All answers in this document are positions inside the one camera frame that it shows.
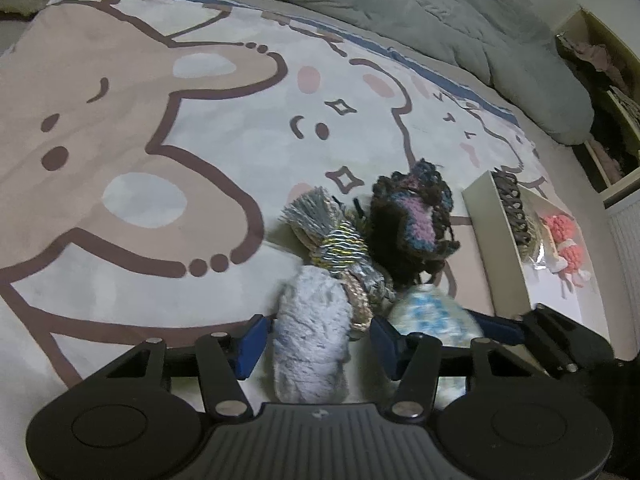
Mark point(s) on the dark clothes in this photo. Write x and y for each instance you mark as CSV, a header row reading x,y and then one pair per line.
x,y
617,135

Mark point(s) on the dark crochet piece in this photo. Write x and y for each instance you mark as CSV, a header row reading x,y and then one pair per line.
x,y
400,225

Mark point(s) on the white cardboard box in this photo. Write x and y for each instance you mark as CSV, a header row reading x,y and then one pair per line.
x,y
500,250

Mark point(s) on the cartoon printed blanket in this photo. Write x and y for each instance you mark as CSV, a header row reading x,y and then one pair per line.
x,y
125,125

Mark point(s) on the wooden clothes shelf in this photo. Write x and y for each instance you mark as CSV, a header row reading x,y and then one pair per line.
x,y
622,195

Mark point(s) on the pink clothes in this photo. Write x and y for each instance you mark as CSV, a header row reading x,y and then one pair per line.
x,y
595,55

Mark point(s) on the white ribbed panel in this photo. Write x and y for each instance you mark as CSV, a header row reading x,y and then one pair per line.
x,y
625,280

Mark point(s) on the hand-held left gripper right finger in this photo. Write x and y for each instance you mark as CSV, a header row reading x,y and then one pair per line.
x,y
387,350

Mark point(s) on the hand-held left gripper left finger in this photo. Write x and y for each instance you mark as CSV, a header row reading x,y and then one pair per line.
x,y
252,347

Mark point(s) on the woven multicolour scrunchie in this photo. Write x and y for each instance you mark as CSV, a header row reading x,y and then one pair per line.
x,y
340,255

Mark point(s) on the light blue fluffy scrunchie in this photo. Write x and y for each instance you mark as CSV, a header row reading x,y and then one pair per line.
x,y
310,335

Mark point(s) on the cartoon print sheet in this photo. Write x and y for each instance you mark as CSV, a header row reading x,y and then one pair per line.
x,y
565,165

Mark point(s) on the grey duvet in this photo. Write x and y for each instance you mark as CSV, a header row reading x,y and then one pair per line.
x,y
425,15

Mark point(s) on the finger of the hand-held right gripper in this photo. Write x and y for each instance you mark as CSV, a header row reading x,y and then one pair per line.
x,y
500,330

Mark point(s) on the pink and white crochet toy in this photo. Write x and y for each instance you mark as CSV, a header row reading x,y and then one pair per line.
x,y
562,230

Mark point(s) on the blue and white scrunchie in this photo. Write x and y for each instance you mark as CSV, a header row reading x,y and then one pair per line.
x,y
430,315

